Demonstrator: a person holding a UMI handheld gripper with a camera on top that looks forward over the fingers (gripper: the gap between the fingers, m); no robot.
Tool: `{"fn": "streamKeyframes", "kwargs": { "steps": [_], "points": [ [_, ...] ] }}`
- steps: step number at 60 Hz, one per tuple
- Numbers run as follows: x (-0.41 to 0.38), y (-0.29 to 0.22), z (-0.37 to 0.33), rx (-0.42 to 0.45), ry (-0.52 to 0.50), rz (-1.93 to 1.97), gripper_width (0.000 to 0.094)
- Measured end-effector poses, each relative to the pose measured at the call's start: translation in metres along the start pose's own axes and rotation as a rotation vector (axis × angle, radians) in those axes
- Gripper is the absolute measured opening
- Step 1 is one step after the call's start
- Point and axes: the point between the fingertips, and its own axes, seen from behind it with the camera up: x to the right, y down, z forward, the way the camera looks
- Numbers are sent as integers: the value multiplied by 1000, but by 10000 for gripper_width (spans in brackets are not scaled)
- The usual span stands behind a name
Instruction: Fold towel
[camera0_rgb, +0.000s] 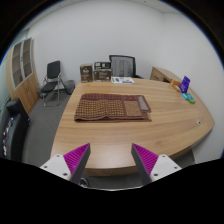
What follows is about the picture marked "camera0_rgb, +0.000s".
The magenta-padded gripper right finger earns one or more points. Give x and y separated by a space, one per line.
145 160

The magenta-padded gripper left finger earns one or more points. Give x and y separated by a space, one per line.
77 159

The brown patterned towel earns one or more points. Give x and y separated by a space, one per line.
103 108

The small white table socket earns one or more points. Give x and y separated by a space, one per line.
198 122

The black leather sofa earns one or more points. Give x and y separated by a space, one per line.
13 130

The grey waste bin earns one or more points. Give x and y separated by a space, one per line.
70 86

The small blue box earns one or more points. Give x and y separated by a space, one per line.
184 96

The small green box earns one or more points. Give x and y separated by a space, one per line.
191 98

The wooden card holder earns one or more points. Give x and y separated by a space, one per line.
175 84

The white and green booklet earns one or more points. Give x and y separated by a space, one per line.
122 80

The purple sign card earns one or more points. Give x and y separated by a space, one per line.
185 84

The brown cardboard box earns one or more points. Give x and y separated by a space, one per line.
86 73

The wooden side desk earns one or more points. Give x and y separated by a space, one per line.
163 75

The large dark printed box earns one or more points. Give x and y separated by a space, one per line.
102 75

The black folding chair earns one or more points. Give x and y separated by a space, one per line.
53 71

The grey mesh office chair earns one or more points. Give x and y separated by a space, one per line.
122 66

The wooden cabinet with glass doors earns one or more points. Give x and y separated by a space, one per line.
23 76

